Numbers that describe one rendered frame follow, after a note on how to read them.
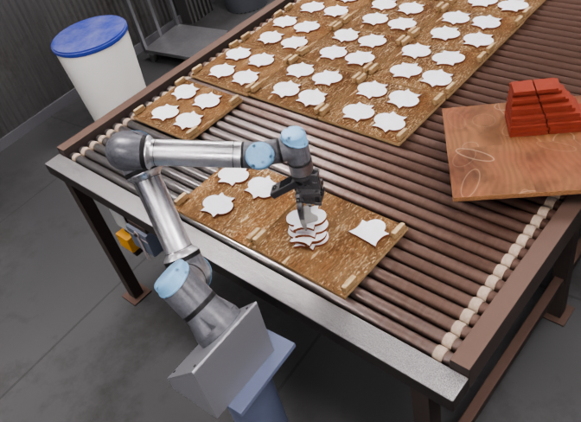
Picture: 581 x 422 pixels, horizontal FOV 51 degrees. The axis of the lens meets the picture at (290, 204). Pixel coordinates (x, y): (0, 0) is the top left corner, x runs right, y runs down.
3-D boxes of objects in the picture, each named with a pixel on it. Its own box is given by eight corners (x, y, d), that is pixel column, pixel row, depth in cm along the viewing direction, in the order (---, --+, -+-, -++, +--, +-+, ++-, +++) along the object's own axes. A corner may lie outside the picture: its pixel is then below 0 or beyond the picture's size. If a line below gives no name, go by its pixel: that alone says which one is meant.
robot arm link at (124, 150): (93, 130, 165) (274, 135, 164) (106, 130, 176) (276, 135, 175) (93, 172, 167) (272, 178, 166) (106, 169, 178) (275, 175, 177)
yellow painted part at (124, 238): (133, 253, 266) (112, 214, 251) (121, 246, 272) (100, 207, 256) (147, 242, 270) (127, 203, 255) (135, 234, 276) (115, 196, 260)
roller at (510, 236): (531, 257, 193) (532, 246, 189) (152, 106, 305) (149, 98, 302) (538, 246, 195) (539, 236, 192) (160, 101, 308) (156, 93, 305)
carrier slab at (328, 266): (344, 300, 188) (344, 297, 187) (252, 249, 212) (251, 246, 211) (408, 230, 205) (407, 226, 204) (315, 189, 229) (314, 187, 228)
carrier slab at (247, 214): (250, 249, 212) (248, 246, 211) (174, 210, 236) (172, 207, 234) (311, 189, 229) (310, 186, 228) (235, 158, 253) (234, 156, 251)
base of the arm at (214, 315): (213, 343, 166) (188, 317, 165) (195, 351, 178) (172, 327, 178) (247, 305, 174) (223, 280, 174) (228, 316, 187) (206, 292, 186)
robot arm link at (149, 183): (175, 309, 182) (99, 139, 177) (186, 296, 197) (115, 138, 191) (213, 294, 181) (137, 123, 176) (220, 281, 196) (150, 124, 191)
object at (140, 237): (156, 265, 250) (140, 234, 238) (136, 252, 258) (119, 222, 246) (175, 248, 256) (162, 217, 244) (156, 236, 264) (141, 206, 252)
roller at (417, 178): (545, 237, 197) (546, 226, 194) (167, 96, 310) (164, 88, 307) (552, 227, 200) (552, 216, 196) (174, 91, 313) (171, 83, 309)
